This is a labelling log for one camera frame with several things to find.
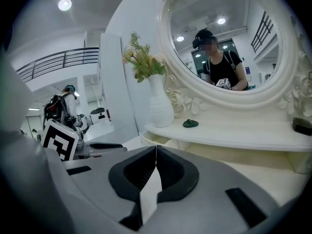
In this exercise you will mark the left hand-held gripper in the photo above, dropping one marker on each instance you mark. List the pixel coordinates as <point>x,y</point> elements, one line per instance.
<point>58,140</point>

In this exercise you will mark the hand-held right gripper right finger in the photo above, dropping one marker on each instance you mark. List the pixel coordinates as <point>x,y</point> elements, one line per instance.
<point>207,179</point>

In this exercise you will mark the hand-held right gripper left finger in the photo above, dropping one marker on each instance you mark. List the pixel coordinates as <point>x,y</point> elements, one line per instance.
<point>97,179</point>

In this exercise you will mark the white vanity dressing table with mirror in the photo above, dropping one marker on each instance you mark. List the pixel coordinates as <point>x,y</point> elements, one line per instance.
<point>243,179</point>

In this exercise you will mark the white round-bodied robot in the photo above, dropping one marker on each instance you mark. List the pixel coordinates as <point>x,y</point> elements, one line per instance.
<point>83,123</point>
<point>100,116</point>

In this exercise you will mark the small dark green dish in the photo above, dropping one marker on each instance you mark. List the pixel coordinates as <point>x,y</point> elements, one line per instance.
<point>190,123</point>

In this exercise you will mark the white cabinet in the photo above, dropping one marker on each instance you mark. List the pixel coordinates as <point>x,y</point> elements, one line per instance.
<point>117,86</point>

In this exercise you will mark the white ribbed vase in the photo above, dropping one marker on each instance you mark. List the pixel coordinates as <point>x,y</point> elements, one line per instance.
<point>159,106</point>

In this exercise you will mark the artificial flower bouquet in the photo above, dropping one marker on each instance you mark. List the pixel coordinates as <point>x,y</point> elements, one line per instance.
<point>143,62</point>

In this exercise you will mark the black balcony railing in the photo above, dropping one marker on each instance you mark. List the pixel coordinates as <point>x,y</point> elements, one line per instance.
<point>58,61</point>

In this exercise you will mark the small black box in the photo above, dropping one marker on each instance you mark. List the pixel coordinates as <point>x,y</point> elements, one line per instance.
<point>302,127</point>

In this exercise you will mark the round ceiling light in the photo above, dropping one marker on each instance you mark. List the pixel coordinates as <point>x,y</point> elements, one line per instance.
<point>64,4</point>

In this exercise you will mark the oval mirror with white frame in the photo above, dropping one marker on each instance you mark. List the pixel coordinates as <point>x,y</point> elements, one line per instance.
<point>226,45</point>

